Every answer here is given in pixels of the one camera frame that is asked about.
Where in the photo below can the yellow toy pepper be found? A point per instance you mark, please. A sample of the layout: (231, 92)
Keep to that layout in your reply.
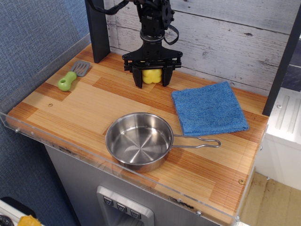
(152, 75)

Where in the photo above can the right dark grey post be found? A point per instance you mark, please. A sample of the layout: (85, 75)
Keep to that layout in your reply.
(284, 63)

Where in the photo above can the clear acrylic guard rail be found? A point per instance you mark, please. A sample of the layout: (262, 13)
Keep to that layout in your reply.
(186, 189)

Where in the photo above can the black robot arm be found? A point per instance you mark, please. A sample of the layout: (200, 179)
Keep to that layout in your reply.
(156, 17)

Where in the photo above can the dark grey post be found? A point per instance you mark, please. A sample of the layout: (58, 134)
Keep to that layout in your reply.
(284, 63)
(98, 32)

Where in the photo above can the blue folded cloth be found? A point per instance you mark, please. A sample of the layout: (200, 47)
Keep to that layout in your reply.
(210, 110)

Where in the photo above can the metal pot with wire handle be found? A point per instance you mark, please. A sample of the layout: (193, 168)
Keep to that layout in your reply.
(140, 141)

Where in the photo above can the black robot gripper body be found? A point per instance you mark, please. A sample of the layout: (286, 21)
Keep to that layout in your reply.
(152, 55)

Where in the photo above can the yellow object bottom corner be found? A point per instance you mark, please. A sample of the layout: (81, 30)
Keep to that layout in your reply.
(28, 221)

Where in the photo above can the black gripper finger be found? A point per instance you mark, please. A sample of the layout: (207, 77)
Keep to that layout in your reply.
(138, 77)
(167, 73)

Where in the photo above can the grey toy fridge cabinet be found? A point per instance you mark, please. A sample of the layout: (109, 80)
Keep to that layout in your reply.
(100, 198)

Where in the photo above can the green grey toy spatula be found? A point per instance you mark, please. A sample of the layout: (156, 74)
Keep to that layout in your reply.
(79, 69)

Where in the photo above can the left dark grey post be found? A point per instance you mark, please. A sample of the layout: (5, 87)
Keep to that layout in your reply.
(98, 32)

